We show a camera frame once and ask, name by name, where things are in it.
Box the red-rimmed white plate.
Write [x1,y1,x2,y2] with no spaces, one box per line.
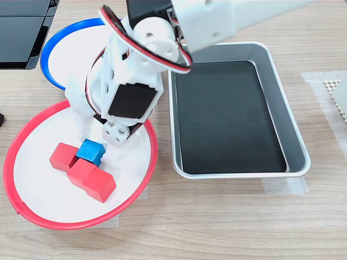
[3,99,158,231]

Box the blue cube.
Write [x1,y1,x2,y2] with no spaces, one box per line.
[75,139,106,167]

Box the blue-rimmed white plate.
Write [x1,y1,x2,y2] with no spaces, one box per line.
[40,17,123,92]

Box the red cube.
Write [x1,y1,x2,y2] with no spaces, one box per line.
[49,142,80,172]
[67,158,98,189]
[82,167,117,204]

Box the black tray mat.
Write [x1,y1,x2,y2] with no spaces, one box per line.
[175,61,287,175]

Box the steel tray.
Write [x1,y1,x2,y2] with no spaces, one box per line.
[166,41,312,180]

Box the red black white servo cable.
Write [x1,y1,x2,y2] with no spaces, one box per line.
[85,4,194,116]

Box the black flat device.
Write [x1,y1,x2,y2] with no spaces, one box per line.
[0,0,60,70]

